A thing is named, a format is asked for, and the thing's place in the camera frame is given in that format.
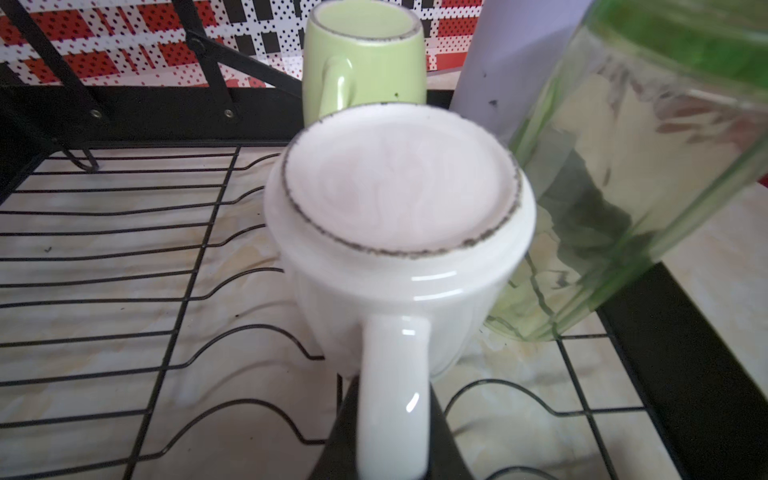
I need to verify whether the white mug green handle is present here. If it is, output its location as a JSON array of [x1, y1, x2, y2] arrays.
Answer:
[[302, 0, 427, 126]]

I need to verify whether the lavender plastic cup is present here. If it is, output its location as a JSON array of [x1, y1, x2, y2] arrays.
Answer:
[[450, 0, 591, 143]]

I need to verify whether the black wire dish rack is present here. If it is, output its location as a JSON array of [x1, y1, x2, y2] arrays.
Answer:
[[1, 1, 767, 479]]

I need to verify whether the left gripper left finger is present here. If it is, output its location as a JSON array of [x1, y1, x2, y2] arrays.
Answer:
[[308, 377, 359, 480]]

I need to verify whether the tall green glass cup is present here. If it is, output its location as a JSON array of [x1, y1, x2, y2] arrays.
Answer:
[[486, 1, 767, 342]]

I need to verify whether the white mug red interior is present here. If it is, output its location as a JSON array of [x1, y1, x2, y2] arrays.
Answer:
[[264, 103, 536, 479]]

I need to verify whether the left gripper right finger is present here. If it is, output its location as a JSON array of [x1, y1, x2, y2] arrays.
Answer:
[[427, 387, 473, 480]]

